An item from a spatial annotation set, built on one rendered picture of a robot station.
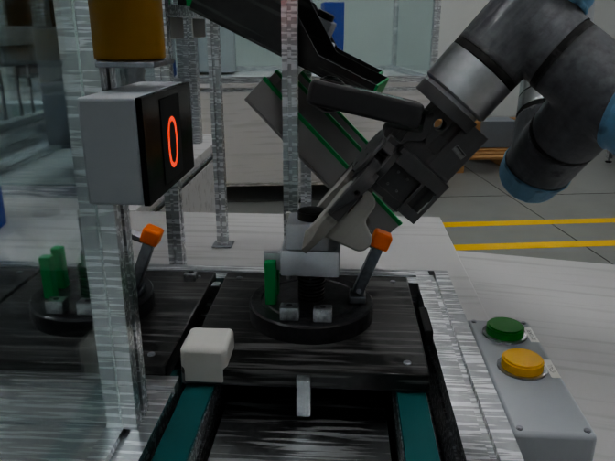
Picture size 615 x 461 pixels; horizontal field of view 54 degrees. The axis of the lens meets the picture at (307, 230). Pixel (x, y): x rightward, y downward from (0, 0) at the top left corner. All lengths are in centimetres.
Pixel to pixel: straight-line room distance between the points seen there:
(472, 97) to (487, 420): 29
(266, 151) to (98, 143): 416
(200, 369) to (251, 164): 401
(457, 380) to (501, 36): 33
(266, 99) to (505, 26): 38
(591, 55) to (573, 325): 50
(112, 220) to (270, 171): 413
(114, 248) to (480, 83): 36
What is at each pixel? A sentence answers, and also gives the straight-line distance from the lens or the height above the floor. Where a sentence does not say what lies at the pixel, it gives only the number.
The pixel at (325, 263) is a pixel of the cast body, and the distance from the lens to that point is 65.
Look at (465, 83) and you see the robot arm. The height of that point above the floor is 123.
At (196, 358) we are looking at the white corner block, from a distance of 61.
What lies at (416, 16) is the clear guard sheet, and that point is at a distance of 465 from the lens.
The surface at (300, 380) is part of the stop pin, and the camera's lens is 59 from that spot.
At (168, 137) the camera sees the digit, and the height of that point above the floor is 121.
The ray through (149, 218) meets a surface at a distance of 146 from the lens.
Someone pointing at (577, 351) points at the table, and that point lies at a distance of 93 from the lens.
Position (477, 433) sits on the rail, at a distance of 55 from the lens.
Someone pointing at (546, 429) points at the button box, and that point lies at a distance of 57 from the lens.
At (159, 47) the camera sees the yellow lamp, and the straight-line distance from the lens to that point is 45.
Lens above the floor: 128
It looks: 19 degrees down
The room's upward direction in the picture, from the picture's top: straight up
